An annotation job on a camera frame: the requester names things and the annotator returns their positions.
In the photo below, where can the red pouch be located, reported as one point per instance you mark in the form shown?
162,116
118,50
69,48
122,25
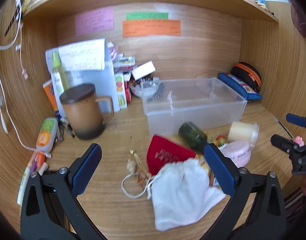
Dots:
168,155

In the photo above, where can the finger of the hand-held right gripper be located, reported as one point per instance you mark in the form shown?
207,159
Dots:
296,120
281,142

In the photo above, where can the dark green bottle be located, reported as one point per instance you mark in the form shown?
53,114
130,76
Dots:
193,135

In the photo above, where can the clear plastic storage box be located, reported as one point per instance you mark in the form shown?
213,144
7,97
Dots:
193,110

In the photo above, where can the black orange zip case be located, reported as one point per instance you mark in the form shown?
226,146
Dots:
250,73

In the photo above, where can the cream jar with clear lid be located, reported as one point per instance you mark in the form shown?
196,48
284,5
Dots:
241,131

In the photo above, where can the green spray bottle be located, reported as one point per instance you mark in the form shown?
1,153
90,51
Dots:
58,75

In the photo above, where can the green paper note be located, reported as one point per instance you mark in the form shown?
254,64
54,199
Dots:
146,16

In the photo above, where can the blue pencil case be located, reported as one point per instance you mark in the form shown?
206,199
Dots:
240,86

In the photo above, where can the white green pen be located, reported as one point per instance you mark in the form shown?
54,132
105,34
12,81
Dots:
23,187

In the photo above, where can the brown mug with lid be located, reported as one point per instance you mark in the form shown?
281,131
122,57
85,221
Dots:
81,115

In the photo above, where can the stack of books and boxes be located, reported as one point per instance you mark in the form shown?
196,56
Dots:
123,61

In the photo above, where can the white cardboard box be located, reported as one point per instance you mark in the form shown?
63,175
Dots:
143,70

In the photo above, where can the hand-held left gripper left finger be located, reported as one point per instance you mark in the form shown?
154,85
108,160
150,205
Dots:
88,166

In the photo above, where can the orange marker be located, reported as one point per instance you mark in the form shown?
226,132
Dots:
39,160

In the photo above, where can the purple marker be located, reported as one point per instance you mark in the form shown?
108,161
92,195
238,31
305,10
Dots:
32,163

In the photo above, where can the orange paper note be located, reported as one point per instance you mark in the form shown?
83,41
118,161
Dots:
151,28

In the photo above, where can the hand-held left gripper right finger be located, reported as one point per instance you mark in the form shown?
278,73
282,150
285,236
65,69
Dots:
219,167

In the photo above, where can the dark maroon object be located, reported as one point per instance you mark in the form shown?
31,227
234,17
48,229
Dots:
301,17

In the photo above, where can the pink paper note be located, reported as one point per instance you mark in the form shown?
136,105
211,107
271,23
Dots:
95,22

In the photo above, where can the fruit print box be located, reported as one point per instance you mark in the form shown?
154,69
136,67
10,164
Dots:
120,90

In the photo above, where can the white paper sheet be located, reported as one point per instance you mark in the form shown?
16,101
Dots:
80,53

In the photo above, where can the glass bowl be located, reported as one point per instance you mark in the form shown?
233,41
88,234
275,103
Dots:
143,91

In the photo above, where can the bunch of keys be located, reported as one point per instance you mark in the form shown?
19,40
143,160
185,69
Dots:
65,130

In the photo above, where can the striped cloth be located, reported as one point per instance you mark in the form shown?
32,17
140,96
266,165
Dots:
294,205

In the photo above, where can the small seashell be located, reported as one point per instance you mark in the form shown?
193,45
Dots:
131,166

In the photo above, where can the orange green glue tube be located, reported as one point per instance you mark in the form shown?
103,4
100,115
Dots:
46,135

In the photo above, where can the pink round jar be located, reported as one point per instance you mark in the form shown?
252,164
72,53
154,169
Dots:
239,152

